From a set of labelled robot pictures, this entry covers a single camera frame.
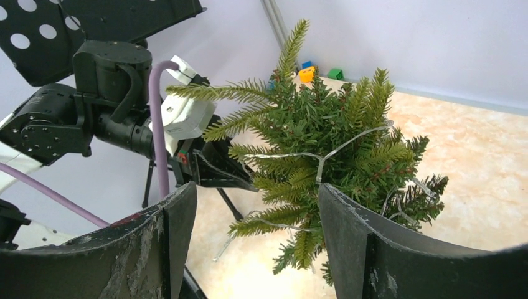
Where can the green toy block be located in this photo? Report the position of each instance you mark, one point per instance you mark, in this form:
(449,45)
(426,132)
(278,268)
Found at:
(335,74)

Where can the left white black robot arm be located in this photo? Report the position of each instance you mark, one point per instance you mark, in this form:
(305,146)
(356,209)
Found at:
(116,99)

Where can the small green christmas tree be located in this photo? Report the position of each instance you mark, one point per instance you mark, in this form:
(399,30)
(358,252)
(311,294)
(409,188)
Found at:
(313,135)

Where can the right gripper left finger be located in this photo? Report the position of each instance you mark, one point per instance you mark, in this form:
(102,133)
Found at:
(140,256)

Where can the black perforated music stand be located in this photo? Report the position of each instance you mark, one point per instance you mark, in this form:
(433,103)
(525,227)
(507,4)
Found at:
(41,37)

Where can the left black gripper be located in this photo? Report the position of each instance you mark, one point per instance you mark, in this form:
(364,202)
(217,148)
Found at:
(209,165)

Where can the yellow toy block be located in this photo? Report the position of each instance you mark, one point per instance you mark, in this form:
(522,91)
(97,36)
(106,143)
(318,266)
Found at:
(306,75)

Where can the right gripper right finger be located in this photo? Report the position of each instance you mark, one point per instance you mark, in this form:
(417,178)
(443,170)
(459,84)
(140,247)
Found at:
(373,257)

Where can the blue toy block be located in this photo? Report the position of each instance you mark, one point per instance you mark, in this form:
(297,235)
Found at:
(306,65)

